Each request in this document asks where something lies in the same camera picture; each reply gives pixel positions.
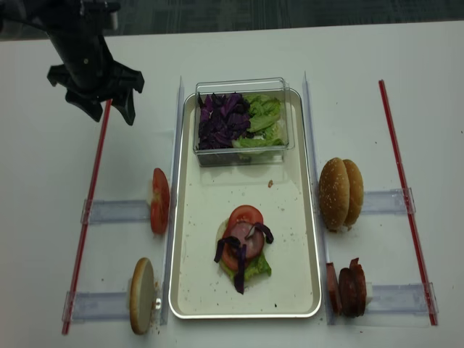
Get upright tomato slice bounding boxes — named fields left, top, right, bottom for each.
left=150, top=167, right=170, bottom=235

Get clear holder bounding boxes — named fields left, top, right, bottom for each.
left=361, top=188, right=416, bottom=215
left=365, top=282, right=439, bottom=315
left=80, top=199, right=150, bottom=225
left=62, top=291, right=130, bottom=323

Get right red strip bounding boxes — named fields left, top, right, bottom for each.
left=378, top=80, right=438, bottom=326

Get upright sausage slices right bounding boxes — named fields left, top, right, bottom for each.
left=339, top=257, right=367, bottom=318

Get clear plastic container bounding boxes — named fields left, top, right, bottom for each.
left=193, top=77, right=294, bottom=167

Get rear bun top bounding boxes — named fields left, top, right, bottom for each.
left=343, top=159, right=364, bottom=228

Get upright bun bottom half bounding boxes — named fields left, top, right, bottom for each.
left=129, top=257, right=154, bottom=335

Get front sesame bun top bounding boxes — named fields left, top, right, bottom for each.
left=318, top=157, right=349, bottom=231

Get right clear acrylic divider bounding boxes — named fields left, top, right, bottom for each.
left=302, top=72, right=335, bottom=326

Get clear acrylic divider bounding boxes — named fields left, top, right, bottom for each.
left=302, top=72, right=335, bottom=326
left=159, top=77, right=185, bottom=326

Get left upper clear holder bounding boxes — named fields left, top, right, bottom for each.
left=80, top=199, right=150, bottom=225

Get left clear acrylic divider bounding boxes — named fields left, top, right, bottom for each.
left=159, top=77, right=185, bottom=326

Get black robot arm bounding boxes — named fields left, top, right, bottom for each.
left=1, top=1, right=144, bottom=125

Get lower tomato slice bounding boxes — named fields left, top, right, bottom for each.
left=220, top=237, right=251, bottom=271

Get red strip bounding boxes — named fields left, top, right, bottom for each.
left=378, top=80, right=438, bottom=326
left=62, top=100, right=112, bottom=336

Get right upper clear holder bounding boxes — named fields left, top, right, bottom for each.
left=361, top=188, right=416, bottom=215

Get purple cabbage strips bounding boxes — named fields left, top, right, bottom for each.
left=214, top=220, right=274, bottom=294

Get green lettuce in container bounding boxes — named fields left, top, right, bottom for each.
left=232, top=94, right=287, bottom=149

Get upright sausage slice left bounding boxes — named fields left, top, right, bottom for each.
left=326, top=262, right=342, bottom=315

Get purple cabbage pile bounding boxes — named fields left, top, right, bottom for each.
left=197, top=93, right=252, bottom=150

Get right lower clear holder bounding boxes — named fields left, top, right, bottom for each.
left=365, top=282, right=439, bottom=315

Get metal serving tray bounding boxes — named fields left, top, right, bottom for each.
left=169, top=91, right=321, bottom=319

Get left red strip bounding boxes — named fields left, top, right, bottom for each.
left=62, top=100, right=112, bottom=336

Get upper tomato slice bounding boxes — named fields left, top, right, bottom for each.
left=228, top=204, right=264, bottom=227

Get lettuce leaf on bun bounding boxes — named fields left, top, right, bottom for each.
left=219, top=253, right=272, bottom=282

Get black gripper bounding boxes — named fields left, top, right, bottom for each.
left=46, top=20, right=144, bottom=126

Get left lower clear holder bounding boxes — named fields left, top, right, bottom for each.
left=62, top=291, right=130, bottom=323

